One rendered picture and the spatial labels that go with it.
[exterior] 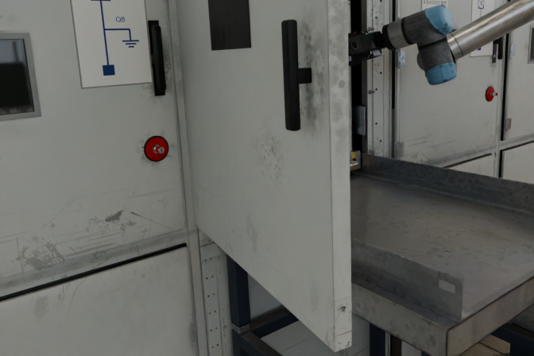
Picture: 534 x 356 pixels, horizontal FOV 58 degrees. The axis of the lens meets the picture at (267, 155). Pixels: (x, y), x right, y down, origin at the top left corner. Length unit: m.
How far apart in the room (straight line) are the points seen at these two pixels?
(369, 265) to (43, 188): 0.65
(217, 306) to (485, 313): 0.73
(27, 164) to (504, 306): 0.90
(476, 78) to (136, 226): 1.39
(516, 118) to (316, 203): 1.72
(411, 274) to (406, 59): 0.97
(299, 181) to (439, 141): 1.21
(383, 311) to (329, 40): 0.47
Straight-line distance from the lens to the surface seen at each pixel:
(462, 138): 1.98
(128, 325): 1.23
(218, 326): 1.39
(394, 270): 0.85
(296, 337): 1.58
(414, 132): 1.73
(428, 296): 0.83
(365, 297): 0.88
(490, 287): 0.93
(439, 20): 1.31
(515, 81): 2.27
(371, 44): 1.37
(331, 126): 0.61
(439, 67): 1.33
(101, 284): 1.16
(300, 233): 0.72
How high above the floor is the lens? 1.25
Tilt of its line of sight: 12 degrees down
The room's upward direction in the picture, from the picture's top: 3 degrees counter-clockwise
